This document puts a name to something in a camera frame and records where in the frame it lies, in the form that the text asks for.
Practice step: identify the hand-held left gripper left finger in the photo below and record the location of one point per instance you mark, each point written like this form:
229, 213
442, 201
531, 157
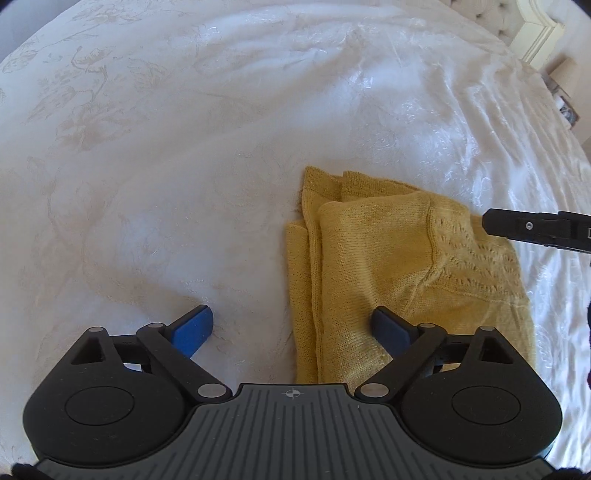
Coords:
196, 330

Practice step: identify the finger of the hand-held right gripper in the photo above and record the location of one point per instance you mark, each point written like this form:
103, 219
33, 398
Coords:
512, 225

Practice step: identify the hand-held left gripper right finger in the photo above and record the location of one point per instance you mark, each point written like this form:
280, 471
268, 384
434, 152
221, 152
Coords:
392, 330

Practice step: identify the yellow knit sweater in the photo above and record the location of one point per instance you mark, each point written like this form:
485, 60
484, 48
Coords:
369, 258

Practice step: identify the cream table lamp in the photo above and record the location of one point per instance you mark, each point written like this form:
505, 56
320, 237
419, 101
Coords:
563, 74

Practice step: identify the white embroidered bedspread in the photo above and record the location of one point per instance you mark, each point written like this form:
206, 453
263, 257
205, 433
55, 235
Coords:
161, 161

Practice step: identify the cream tufted headboard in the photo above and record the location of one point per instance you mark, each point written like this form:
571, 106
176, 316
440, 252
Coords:
538, 32

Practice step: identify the wooden picture frame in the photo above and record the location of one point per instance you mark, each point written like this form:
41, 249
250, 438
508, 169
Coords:
569, 110

